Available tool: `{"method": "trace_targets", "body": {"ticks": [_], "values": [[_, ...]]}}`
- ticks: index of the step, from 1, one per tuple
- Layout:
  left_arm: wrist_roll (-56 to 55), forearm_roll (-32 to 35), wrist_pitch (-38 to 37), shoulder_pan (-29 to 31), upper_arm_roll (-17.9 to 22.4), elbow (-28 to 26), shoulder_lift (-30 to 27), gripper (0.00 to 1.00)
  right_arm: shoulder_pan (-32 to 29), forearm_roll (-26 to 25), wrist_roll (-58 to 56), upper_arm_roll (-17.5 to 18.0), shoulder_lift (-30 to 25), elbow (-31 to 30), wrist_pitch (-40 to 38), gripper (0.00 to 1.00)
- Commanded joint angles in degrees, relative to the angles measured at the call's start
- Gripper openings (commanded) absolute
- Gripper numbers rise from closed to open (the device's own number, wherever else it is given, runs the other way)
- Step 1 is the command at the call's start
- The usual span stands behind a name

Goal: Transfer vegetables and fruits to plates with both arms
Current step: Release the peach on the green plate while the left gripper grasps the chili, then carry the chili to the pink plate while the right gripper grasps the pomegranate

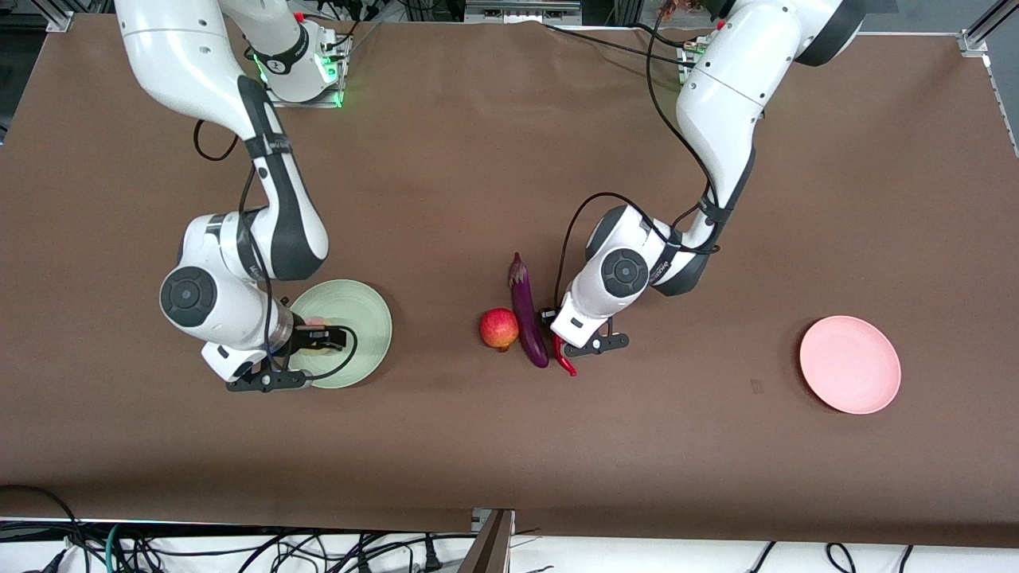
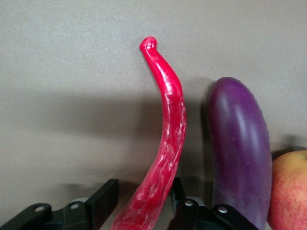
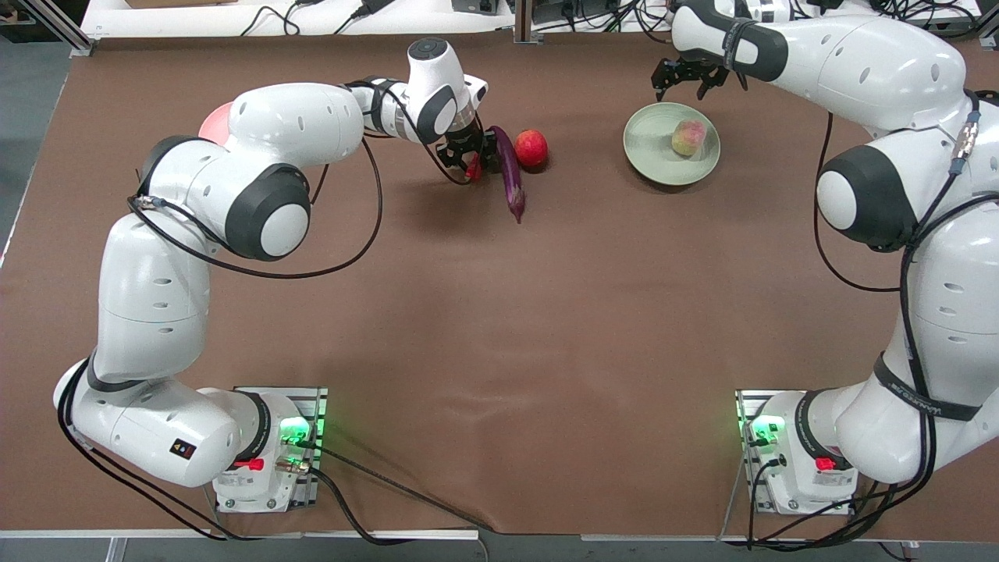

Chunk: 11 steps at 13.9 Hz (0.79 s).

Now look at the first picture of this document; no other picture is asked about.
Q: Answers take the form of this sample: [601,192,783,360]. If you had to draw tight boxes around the long purple eggplant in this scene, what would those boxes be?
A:
[509,252,551,369]

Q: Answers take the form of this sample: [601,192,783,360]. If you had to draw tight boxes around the pale green plate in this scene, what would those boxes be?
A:
[287,279,393,390]

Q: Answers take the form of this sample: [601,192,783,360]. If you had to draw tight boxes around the red pomegranate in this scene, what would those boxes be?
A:
[479,308,520,353]

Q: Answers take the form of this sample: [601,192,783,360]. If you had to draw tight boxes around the brown table cover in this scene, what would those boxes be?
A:
[0,14,1019,550]

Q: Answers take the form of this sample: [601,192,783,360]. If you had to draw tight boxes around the pink plate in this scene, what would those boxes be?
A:
[799,315,902,415]

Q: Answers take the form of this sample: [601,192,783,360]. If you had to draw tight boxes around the grey metal device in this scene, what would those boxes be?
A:
[464,0,584,25]

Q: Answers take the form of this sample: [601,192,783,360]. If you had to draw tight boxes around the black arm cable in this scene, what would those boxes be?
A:
[555,0,721,313]
[193,119,359,383]

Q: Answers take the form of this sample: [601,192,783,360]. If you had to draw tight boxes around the aluminium profile post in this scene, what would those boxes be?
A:
[458,508,516,573]

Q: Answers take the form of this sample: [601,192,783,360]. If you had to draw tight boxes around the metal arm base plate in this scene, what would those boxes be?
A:
[261,36,345,108]
[677,36,705,87]

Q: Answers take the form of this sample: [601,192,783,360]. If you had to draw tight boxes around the black base cable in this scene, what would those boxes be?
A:
[544,22,693,64]

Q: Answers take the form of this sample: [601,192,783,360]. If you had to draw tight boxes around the aluminium edge rail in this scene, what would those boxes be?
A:
[985,54,1019,158]

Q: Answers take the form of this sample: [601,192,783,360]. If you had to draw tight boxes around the aluminium frame corner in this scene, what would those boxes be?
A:
[958,0,1019,58]

